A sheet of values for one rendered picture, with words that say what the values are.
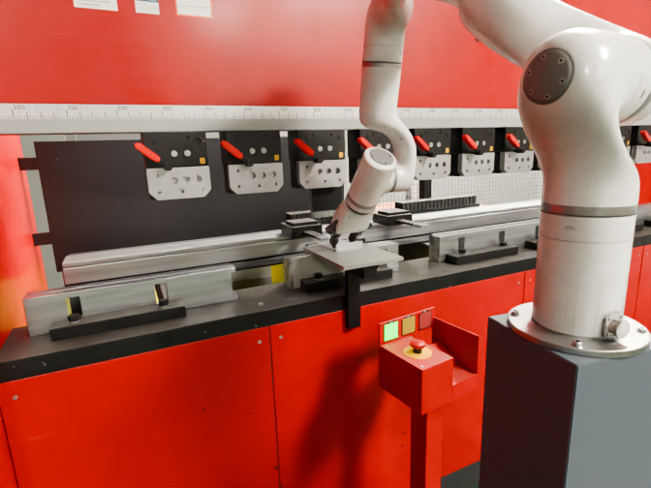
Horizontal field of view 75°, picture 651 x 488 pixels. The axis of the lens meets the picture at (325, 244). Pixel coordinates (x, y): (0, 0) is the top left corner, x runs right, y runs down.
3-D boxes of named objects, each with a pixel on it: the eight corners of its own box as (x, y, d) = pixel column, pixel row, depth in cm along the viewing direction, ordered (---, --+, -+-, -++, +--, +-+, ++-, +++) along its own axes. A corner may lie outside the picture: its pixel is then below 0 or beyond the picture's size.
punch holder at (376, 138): (360, 184, 129) (359, 129, 125) (348, 183, 137) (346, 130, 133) (401, 181, 135) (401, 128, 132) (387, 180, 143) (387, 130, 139)
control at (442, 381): (420, 415, 100) (422, 346, 96) (378, 385, 113) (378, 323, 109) (477, 389, 110) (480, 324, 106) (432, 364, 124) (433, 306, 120)
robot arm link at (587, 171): (654, 210, 60) (679, 27, 54) (578, 227, 51) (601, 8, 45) (569, 202, 70) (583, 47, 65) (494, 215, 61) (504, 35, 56)
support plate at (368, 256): (343, 270, 105) (343, 266, 104) (302, 250, 128) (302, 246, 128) (403, 260, 112) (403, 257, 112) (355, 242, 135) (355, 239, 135)
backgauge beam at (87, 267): (66, 297, 125) (59, 263, 123) (71, 285, 137) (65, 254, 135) (575, 220, 220) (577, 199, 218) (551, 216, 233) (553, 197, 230)
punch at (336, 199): (312, 219, 128) (311, 187, 126) (310, 218, 130) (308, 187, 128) (342, 215, 132) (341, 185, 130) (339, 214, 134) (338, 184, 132)
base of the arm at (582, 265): (683, 344, 60) (705, 215, 56) (577, 368, 54) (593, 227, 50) (571, 300, 77) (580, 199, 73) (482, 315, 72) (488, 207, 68)
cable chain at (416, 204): (402, 211, 188) (402, 202, 187) (394, 210, 194) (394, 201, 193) (476, 203, 206) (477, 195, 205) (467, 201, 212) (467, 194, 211)
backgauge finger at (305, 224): (308, 246, 134) (308, 230, 133) (281, 232, 157) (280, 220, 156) (342, 241, 139) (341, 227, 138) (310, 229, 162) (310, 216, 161)
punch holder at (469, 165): (461, 176, 146) (463, 127, 142) (445, 175, 153) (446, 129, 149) (493, 174, 152) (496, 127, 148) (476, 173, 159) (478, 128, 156)
